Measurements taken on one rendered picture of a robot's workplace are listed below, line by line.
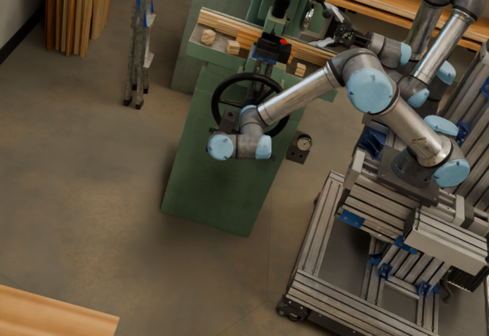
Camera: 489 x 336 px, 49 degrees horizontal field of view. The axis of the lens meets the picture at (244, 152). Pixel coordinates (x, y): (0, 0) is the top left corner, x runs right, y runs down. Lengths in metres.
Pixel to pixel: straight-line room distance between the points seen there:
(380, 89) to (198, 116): 0.93
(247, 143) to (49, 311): 0.72
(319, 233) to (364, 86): 1.10
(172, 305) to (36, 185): 0.85
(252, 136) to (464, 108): 0.82
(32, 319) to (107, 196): 1.16
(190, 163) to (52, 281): 0.73
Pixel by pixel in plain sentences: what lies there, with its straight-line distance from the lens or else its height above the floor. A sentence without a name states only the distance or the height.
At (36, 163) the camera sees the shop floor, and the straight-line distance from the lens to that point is 2.75.
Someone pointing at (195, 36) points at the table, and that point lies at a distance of 2.12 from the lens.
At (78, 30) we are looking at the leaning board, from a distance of 3.50.
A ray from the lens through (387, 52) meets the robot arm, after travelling 1.99.
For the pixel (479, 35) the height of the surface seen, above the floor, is 0.61.
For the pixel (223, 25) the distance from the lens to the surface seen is 2.19.
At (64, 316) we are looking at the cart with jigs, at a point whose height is 0.53.
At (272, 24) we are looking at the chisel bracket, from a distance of 2.13.
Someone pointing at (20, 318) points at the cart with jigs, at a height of 0.53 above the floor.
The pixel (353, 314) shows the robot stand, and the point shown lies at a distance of 2.28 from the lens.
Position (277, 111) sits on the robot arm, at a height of 0.96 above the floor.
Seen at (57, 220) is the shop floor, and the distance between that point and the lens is 2.50.
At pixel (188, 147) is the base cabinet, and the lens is 2.32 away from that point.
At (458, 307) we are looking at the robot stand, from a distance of 2.62.
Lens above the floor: 1.85
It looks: 36 degrees down
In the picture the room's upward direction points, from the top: 21 degrees clockwise
